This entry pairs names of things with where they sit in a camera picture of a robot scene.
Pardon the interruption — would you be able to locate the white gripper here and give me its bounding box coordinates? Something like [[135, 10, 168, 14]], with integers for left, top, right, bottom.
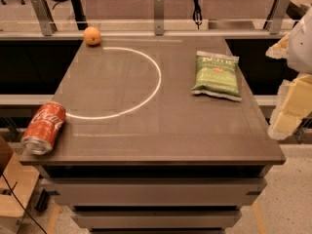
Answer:
[[265, 8, 312, 140]]

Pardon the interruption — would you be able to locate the green jalapeno chip bag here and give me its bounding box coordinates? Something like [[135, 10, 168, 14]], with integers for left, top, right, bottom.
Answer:
[[191, 51, 242, 101]]

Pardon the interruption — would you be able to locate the red coke can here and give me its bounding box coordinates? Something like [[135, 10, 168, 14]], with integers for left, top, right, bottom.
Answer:
[[20, 101, 65, 155]]

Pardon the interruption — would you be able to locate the orange fruit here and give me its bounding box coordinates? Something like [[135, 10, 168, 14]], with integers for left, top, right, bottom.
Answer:
[[84, 26, 101, 46]]

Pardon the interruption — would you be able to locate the grey drawer cabinet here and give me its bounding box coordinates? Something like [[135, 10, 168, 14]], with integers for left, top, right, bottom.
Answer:
[[42, 177, 266, 234]]

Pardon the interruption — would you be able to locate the right metal bracket post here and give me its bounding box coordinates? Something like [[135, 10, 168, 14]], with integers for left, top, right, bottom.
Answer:
[[268, 0, 291, 34]]

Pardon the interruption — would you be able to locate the metal bracket post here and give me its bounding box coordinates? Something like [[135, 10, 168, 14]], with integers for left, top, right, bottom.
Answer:
[[154, 0, 164, 36], [268, 0, 291, 34], [30, 0, 57, 36]]

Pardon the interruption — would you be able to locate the black hanging cable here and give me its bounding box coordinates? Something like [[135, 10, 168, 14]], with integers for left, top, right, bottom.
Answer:
[[190, 0, 204, 30]]

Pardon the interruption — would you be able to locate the middle metal bracket post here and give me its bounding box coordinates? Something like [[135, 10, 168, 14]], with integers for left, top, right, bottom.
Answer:
[[154, 0, 164, 36]]

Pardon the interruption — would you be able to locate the left metal bracket post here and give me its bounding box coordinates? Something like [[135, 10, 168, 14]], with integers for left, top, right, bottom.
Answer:
[[30, 0, 57, 36]]

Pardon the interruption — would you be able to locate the wooden box with cable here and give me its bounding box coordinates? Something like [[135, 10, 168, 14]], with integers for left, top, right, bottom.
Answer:
[[0, 136, 39, 234]]

